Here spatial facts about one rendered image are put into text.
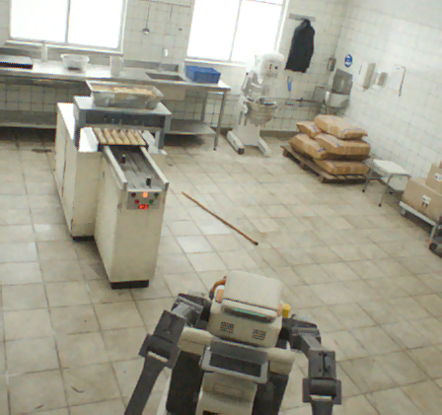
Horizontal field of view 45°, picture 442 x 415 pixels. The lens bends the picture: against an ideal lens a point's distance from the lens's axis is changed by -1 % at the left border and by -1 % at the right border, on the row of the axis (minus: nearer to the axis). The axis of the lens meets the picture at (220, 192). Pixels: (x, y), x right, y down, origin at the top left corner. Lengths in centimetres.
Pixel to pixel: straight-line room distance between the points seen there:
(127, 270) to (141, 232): 33
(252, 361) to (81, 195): 262
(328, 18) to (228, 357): 688
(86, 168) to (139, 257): 86
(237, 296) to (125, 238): 200
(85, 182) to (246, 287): 261
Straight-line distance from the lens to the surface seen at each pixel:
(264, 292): 198
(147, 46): 740
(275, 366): 254
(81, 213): 449
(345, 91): 833
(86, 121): 428
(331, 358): 166
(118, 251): 391
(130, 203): 370
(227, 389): 231
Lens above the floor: 234
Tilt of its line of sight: 23 degrees down
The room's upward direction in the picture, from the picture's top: 11 degrees clockwise
